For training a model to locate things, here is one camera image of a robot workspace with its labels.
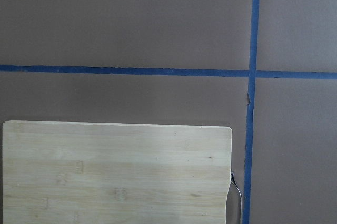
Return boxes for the wooden cutting board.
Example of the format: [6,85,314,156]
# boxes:
[2,120,232,223]

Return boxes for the metal board handle loop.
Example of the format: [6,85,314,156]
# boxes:
[231,169,242,224]

